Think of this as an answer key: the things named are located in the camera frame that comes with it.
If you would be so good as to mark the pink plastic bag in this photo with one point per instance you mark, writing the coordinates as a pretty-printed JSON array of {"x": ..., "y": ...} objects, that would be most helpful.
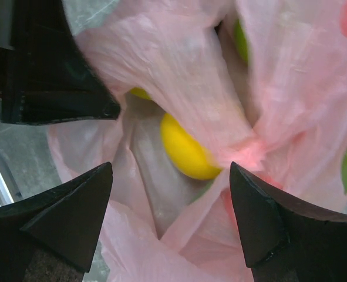
[{"x": 259, "y": 83}]

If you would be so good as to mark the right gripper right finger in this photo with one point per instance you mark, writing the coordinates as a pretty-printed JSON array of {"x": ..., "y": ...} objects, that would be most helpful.
[{"x": 285, "y": 238}]

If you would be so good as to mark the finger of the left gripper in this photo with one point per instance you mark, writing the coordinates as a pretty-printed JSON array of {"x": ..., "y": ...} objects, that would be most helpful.
[{"x": 44, "y": 78}]

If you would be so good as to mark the yellow lemon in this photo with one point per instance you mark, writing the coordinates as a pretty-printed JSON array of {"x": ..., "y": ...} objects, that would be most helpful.
[
  {"x": 141, "y": 93},
  {"x": 185, "y": 153}
]

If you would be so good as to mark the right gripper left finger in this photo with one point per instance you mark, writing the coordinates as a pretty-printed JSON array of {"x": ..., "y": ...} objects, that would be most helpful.
[{"x": 52, "y": 236}]

